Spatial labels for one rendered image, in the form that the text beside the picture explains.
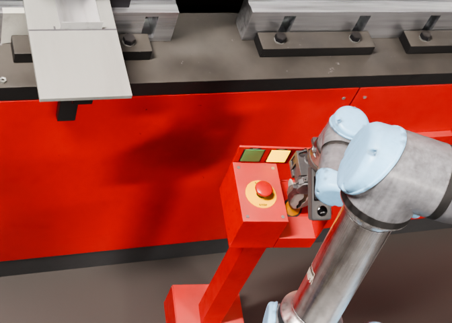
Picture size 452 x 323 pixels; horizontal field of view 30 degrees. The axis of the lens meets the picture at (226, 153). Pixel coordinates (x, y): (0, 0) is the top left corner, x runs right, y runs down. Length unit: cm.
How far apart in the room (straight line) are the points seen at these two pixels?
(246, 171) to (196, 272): 80
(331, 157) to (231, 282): 68
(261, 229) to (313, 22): 52
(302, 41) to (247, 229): 48
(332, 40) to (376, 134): 86
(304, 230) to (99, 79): 61
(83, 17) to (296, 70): 53
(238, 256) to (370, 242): 81
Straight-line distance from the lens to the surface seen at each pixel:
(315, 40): 205
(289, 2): 202
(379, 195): 124
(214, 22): 204
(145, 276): 260
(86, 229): 237
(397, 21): 216
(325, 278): 138
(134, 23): 189
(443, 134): 243
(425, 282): 292
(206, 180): 227
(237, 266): 213
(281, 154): 191
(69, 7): 180
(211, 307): 234
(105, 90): 167
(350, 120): 167
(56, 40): 174
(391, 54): 216
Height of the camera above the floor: 228
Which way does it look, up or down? 51 degrees down
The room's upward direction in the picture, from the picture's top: 24 degrees clockwise
